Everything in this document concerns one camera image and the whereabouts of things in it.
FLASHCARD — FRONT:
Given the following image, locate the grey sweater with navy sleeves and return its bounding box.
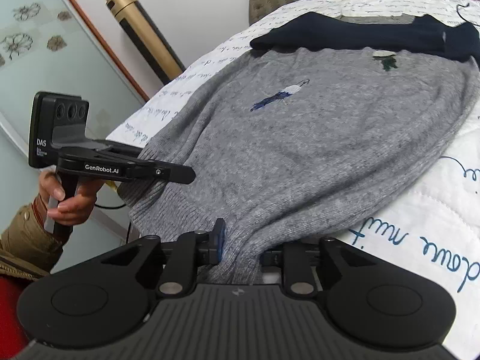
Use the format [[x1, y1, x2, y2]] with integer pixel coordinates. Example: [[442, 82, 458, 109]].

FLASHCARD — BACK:
[[119, 12, 479, 284]]

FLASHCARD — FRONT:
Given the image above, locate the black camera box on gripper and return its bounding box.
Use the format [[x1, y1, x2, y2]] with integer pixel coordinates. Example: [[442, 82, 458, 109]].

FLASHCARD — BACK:
[[28, 91, 89, 169]]

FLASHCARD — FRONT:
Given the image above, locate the white quilt with blue script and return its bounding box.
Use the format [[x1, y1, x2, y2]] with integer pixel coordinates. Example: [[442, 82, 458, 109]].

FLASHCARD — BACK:
[[109, 0, 479, 359]]

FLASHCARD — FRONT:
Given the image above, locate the olive jacket left forearm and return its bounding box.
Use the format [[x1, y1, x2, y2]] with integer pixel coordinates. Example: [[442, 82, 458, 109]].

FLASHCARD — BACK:
[[1, 203, 71, 281]]

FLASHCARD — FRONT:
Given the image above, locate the frosted glass wardrobe door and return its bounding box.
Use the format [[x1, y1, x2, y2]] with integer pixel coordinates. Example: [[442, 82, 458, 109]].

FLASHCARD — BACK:
[[1, 0, 144, 228]]

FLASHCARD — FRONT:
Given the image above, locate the gold and black tower fan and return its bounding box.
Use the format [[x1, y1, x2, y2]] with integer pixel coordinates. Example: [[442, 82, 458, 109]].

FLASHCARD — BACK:
[[106, 0, 185, 86]]

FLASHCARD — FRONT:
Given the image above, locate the black cable on bed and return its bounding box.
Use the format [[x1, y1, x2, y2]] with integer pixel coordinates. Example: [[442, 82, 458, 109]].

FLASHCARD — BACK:
[[454, 2, 480, 27]]

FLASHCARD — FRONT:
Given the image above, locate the person's left hand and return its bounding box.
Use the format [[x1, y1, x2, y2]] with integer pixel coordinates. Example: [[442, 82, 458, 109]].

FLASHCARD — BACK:
[[36, 171, 103, 226]]

